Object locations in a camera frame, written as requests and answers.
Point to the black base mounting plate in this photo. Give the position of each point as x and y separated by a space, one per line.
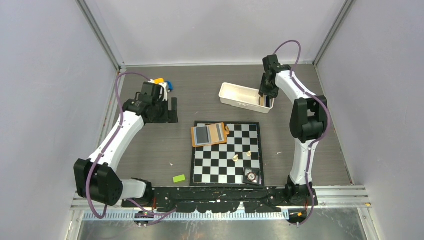
219 200

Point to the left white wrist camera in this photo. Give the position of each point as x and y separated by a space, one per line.
164 91

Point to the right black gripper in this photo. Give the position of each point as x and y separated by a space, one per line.
272 93

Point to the white rectangular plastic tray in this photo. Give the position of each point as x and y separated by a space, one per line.
242 97

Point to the green rectangular block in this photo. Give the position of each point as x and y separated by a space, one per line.
179 178

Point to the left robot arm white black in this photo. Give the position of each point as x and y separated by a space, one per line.
96 176

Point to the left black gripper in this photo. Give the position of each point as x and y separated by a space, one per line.
169 116

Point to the credit cards stack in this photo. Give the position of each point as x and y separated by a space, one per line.
267 102

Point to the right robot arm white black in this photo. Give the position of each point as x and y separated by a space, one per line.
308 124

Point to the blue yellow toy car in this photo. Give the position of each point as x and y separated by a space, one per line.
159 80

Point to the small black framed round object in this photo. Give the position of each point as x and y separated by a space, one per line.
252 176

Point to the black white chessboard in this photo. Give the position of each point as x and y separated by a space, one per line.
213 166

